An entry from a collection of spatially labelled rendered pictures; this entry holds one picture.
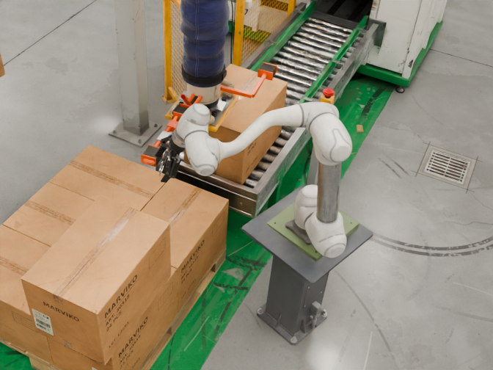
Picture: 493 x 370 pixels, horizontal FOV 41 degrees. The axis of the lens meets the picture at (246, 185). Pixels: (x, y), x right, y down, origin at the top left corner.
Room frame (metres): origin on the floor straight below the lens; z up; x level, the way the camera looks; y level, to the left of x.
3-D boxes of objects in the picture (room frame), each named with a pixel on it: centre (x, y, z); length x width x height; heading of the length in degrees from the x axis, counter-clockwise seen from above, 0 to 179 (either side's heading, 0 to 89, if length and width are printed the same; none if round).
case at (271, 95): (3.22, 0.10, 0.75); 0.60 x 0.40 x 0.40; 158
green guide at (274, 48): (4.41, -0.09, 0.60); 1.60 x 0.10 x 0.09; 157
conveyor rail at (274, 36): (4.10, 0.10, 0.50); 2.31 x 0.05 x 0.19; 157
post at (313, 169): (3.24, -0.43, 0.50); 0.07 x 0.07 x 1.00; 67
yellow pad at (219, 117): (2.84, 0.18, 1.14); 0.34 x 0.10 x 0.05; 164
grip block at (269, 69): (3.08, -0.06, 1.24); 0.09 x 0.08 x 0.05; 74
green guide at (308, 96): (4.20, -0.59, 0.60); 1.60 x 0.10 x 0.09; 157
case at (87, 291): (1.95, 0.65, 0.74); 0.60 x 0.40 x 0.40; 158
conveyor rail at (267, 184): (3.85, -0.50, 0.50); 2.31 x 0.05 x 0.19; 157
